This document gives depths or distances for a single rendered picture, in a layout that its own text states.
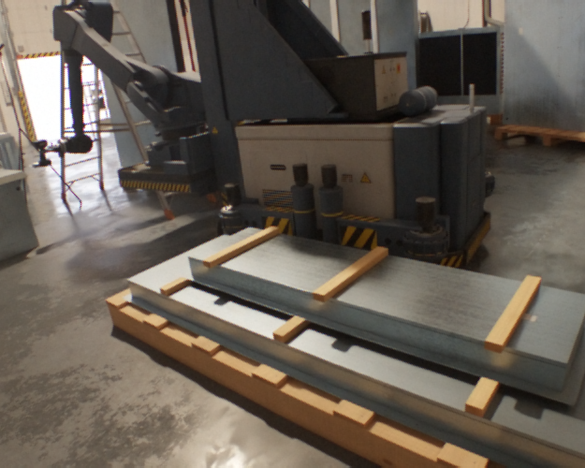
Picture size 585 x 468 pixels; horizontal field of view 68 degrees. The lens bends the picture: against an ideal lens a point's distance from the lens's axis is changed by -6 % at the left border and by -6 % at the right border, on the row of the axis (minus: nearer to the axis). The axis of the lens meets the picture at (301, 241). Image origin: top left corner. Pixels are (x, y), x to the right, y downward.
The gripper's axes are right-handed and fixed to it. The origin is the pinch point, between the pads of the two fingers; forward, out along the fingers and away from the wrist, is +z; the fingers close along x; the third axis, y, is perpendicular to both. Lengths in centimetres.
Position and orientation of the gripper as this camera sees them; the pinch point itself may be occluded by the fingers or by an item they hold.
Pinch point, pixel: (42, 152)
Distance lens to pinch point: 441.0
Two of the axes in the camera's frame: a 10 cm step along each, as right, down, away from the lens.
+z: -5.8, 3.6, -7.3
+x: 8.1, 2.5, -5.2
